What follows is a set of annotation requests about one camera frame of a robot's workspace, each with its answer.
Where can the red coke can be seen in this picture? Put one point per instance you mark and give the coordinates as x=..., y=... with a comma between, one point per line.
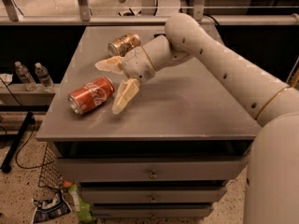
x=91, y=95

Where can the top drawer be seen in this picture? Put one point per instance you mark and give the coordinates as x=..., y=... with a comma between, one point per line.
x=147, y=170

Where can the bottom drawer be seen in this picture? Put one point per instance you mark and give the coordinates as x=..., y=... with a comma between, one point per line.
x=151, y=211

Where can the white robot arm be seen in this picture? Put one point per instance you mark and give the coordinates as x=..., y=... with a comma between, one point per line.
x=272, y=191

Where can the black stand leg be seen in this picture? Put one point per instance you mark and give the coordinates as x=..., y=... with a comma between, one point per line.
x=5, y=166

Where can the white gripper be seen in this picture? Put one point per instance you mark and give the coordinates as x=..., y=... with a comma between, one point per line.
x=135, y=64

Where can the drawer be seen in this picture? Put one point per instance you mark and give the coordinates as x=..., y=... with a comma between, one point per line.
x=151, y=211
x=147, y=170
x=152, y=194

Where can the green plastic bottle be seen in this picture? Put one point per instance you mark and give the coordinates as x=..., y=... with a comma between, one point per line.
x=83, y=210

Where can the left water bottle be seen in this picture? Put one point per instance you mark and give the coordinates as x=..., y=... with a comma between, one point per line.
x=25, y=76

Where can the water bottle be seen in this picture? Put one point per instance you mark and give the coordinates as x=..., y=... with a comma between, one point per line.
x=44, y=78
x=25, y=76

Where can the crumpled chip bag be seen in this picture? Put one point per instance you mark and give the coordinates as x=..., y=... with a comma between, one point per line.
x=46, y=210

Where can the middle drawer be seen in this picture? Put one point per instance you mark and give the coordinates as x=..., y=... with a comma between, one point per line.
x=152, y=194

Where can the wire mesh basket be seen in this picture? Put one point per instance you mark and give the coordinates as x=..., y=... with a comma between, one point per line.
x=49, y=177

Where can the grey drawer cabinet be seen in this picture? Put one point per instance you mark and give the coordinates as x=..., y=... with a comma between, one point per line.
x=183, y=113

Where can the right water bottle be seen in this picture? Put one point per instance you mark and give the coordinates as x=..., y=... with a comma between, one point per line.
x=44, y=78

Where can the metal railing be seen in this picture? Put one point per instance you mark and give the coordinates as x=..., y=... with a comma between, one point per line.
x=222, y=12

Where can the orange soda can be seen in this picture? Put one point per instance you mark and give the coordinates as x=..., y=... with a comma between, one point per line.
x=121, y=45

